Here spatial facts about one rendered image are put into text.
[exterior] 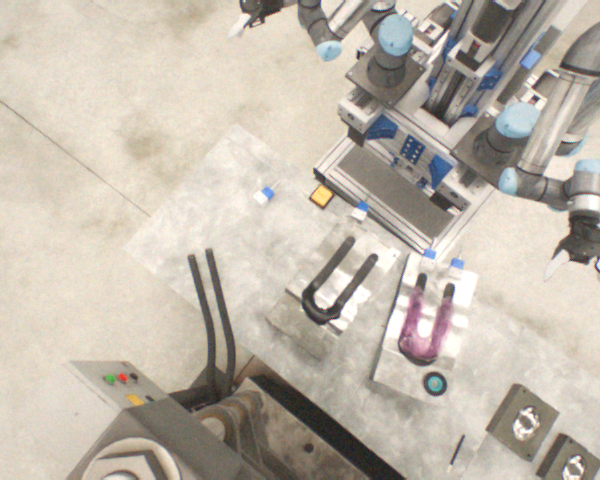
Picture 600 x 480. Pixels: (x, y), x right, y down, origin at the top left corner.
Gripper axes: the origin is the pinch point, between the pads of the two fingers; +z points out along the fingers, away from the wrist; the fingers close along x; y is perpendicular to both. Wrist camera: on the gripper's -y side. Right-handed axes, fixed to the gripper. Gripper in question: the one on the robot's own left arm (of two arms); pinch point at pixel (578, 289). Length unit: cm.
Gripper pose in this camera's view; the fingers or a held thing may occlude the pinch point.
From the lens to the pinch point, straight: 132.1
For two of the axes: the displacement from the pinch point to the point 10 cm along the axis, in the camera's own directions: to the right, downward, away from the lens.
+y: 1.4, 2.9, 9.5
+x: -9.6, -2.2, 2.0
